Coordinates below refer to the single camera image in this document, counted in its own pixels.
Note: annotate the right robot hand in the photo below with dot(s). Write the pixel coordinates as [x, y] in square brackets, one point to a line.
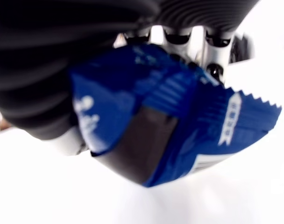
[39, 58]

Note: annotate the blue Oreo cookie package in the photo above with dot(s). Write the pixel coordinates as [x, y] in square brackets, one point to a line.
[170, 112]

